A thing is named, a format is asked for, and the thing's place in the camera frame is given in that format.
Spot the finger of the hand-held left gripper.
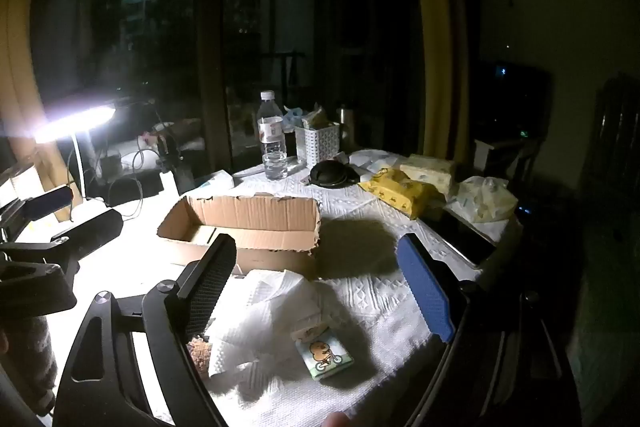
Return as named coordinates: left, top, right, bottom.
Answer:
left=0, top=208, right=124, bottom=275
left=0, top=185, right=75, bottom=228

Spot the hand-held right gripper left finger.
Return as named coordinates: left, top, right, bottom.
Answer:
left=52, top=234, right=237, bottom=427

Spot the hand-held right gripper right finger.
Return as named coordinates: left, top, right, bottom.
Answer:
left=397, top=233, right=581, bottom=427

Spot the white paper towel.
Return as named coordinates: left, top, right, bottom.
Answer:
left=205, top=269, right=327, bottom=378

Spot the cardboard box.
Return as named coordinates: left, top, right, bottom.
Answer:
left=156, top=193, right=323, bottom=281

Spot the small cartoon tissue pack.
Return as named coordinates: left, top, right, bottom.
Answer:
left=294, top=327, right=355, bottom=382

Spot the person's left forearm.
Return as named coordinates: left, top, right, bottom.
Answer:
left=0, top=314, right=59, bottom=405

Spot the white textured tablecloth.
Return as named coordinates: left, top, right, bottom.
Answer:
left=30, top=150, right=524, bottom=427

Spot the dark smartphone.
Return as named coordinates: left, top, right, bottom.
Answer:
left=425, top=207, right=497, bottom=270

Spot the white desk lamp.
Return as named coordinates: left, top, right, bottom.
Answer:
left=27, top=97, right=123, bottom=224

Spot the yellow wet wipes pack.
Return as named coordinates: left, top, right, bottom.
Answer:
left=359, top=168, right=444, bottom=221

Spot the black power adapter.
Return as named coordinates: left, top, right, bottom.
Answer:
left=175, top=164, right=196, bottom=196

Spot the clear plastic wrapped pack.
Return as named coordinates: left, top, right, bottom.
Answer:
left=446, top=175, right=519, bottom=224

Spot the pale yellow tissue pack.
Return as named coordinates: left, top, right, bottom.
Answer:
left=400, top=153, right=459, bottom=198

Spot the white printed packet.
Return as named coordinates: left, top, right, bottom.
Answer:
left=349, top=150, right=402, bottom=178

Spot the yellow curtain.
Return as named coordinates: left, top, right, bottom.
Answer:
left=0, top=0, right=68, bottom=190
left=404, top=0, right=472, bottom=164

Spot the clear plastic water bottle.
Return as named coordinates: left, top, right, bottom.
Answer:
left=256, top=90, right=289, bottom=181

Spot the black round lid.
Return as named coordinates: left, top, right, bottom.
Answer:
left=309, top=160, right=359, bottom=189

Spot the white perforated basket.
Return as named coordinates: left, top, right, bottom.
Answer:
left=294, top=123, right=341, bottom=164

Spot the blue plastic bag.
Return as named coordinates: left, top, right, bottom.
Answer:
left=283, top=104, right=306, bottom=130

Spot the metal thermos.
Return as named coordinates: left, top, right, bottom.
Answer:
left=336, top=106, right=351, bottom=144

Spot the beige packet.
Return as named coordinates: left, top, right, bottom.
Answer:
left=301, top=103, right=332, bottom=128

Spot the dark television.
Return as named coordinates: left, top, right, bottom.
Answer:
left=475, top=62, right=554, bottom=142

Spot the dark cabinet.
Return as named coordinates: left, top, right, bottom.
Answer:
left=585, top=74, right=640, bottom=210

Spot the black cable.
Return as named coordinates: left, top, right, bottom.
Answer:
left=106, top=142, right=147, bottom=219

